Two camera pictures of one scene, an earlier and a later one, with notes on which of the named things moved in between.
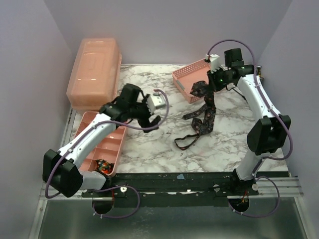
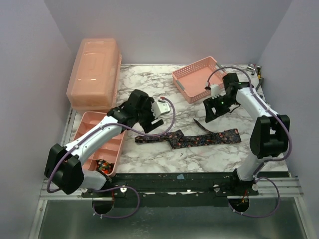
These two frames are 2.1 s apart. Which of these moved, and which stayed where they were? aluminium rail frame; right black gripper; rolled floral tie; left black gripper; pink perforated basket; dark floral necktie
Moved: right black gripper; dark floral necktie
Stayed: aluminium rail frame; left black gripper; pink perforated basket; rolled floral tie
